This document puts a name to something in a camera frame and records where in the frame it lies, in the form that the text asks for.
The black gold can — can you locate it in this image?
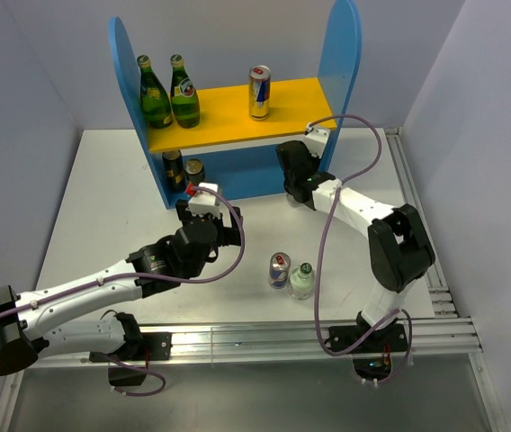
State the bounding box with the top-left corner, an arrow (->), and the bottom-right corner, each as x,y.
162,150 -> 186,193
184,158 -> 205,185

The red bull can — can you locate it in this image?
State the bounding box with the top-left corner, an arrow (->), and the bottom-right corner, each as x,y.
268,252 -> 291,289
248,65 -> 271,121

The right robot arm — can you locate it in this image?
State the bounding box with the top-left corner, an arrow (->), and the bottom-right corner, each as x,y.
276,140 -> 435,351

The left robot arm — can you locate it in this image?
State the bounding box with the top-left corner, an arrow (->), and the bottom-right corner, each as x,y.
0,200 -> 246,376

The blue and yellow shelf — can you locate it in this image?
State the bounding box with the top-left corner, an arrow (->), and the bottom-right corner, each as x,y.
108,1 -> 362,209

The front clear glass bottle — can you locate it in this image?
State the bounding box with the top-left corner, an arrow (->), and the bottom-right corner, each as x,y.
288,263 -> 315,301

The green bottle red label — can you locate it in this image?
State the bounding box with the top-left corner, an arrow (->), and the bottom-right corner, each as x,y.
170,54 -> 201,129

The green bottle yellow label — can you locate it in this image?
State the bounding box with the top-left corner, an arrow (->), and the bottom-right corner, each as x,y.
137,55 -> 173,130

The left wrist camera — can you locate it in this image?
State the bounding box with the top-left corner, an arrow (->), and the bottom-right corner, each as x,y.
185,183 -> 220,219

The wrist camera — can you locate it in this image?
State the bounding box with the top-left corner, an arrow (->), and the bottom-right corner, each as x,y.
303,123 -> 331,158
185,183 -> 220,219

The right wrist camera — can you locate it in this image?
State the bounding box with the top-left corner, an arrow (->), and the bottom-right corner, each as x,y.
303,123 -> 331,158

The aluminium front rail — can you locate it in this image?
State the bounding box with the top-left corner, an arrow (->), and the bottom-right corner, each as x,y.
10,317 -> 484,370

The aluminium rail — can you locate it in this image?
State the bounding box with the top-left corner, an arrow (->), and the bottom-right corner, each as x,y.
384,128 -> 460,319
10,317 -> 484,370

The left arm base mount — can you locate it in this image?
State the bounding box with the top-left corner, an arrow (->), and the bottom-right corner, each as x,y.
88,332 -> 172,397

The aluminium right rail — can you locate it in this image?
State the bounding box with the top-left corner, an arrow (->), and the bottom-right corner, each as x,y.
384,128 -> 460,319

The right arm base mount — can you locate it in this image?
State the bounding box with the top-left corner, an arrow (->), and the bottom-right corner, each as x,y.
327,321 -> 408,379

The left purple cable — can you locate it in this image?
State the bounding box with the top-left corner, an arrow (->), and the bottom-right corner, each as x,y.
0,186 -> 247,397

